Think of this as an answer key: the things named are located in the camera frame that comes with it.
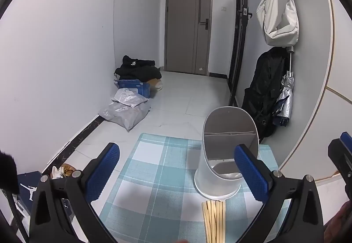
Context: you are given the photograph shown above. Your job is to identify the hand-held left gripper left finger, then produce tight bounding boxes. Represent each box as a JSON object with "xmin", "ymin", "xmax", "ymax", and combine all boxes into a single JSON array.
[{"xmin": 29, "ymin": 142, "xmax": 121, "ymax": 243}]

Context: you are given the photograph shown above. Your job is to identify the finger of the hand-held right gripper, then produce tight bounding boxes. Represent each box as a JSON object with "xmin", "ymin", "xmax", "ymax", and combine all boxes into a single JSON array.
[{"xmin": 327, "ymin": 132, "xmax": 352, "ymax": 201}]

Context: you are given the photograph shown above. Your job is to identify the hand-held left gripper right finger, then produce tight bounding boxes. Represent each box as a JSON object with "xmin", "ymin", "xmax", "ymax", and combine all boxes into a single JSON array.
[{"xmin": 234, "ymin": 144, "xmax": 324, "ymax": 243}]

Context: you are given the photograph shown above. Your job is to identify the white utensil holder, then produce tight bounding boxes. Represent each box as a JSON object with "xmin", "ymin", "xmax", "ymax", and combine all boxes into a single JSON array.
[{"xmin": 194, "ymin": 106, "xmax": 260, "ymax": 201}]

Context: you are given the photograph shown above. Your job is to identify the bunch of wooden chopsticks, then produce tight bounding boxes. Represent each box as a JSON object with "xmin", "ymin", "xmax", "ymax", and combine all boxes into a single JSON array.
[{"xmin": 202, "ymin": 200, "xmax": 226, "ymax": 243}]

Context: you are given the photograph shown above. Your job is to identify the white shoulder bag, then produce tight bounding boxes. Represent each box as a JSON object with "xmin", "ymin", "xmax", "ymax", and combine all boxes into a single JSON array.
[{"xmin": 256, "ymin": 0, "xmax": 299, "ymax": 47}]

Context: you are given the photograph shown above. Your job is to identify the brown suede shoe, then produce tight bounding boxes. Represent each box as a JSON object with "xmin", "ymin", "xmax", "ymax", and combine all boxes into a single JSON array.
[{"xmin": 59, "ymin": 164, "xmax": 80, "ymax": 178}]

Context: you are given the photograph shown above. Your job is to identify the white patterned sock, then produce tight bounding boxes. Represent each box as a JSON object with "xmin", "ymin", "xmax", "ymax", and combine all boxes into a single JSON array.
[{"xmin": 51, "ymin": 166, "xmax": 65, "ymax": 180}]

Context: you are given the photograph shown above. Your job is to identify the teal plaid tablecloth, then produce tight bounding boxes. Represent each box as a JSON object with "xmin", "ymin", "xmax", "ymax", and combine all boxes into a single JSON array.
[{"xmin": 99, "ymin": 133, "xmax": 292, "ymax": 243}]

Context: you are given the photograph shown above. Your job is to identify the large grey parcel bag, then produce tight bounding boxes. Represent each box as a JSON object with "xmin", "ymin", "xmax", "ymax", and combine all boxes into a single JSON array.
[{"xmin": 98, "ymin": 102, "xmax": 151, "ymax": 132}]

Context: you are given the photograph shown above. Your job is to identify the small grey parcel bag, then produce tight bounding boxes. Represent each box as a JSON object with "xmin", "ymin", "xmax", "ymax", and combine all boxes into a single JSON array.
[{"xmin": 111, "ymin": 88, "xmax": 149, "ymax": 108}]

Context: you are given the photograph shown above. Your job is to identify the silver folded umbrella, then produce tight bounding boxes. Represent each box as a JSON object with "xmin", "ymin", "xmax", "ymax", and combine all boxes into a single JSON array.
[{"xmin": 273, "ymin": 46, "xmax": 296, "ymax": 126}]

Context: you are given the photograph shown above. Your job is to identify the navy shoe box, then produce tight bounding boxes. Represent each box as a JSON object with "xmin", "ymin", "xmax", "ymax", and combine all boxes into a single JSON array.
[{"xmin": 11, "ymin": 172, "xmax": 42, "ymax": 219}]

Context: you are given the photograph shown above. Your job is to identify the blue cardboard box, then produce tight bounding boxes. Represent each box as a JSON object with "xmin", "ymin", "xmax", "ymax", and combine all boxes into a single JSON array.
[{"xmin": 115, "ymin": 79, "xmax": 152, "ymax": 98}]

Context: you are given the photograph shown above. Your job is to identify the black hanging jacket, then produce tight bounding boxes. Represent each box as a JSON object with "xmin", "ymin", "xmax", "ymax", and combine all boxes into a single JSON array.
[{"xmin": 241, "ymin": 47, "xmax": 292, "ymax": 140}]

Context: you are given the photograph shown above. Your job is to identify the brown cardboard box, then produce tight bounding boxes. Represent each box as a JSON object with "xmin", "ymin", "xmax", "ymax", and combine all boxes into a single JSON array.
[{"xmin": 147, "ymin": 78, "xmax": 163, "ymax": 91}]

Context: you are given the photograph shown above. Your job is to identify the black clothes pile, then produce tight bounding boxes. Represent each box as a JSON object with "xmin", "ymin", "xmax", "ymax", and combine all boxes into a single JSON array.
[{"xmin": 114, "ymin": 55, "xmax": 162, "ymax": 81}]

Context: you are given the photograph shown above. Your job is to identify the black framed door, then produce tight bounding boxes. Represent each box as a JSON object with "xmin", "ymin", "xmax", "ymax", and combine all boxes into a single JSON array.
[{"xmin": 228, "ymin": 0, "xmax": 253, "ymax": 107}]

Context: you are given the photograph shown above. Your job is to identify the grey-brown entrance door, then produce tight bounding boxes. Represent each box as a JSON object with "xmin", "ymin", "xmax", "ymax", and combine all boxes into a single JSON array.
[{"xmin": 164, "ymin": 0, "xmax": 213, "ymax": 76}]

